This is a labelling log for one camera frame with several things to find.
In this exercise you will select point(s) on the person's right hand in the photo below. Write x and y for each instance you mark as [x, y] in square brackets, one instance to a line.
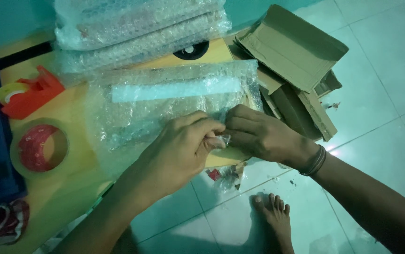
[259, 136]

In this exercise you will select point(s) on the person's left hand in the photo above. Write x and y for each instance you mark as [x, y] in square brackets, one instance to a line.
[177, 155]

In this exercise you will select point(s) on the person's right fingers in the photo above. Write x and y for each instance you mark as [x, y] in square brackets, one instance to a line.
[239, 127]

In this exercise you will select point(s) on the bubble-wrapped parcel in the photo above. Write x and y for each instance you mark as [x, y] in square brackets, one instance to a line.
[174, 105]

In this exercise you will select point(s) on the pile of flattened cardboard boxes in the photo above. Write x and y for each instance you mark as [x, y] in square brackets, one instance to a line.
[294, 67]

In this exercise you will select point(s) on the black tape roll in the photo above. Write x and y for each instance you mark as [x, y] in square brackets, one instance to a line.
[192, 50]

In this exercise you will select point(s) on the person's foot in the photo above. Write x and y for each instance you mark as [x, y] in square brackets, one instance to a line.
[276, 220]

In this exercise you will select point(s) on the stack of bubble-wrapped parcels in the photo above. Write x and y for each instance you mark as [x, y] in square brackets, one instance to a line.
[135, 31]

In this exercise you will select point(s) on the low wooden table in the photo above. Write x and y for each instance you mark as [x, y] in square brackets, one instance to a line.
[64, 155]

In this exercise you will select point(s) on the clear tape roll red core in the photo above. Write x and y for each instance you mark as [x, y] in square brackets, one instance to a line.
[40, 147]

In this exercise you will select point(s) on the red tape dispenser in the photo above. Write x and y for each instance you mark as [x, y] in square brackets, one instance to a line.
[29, 92]

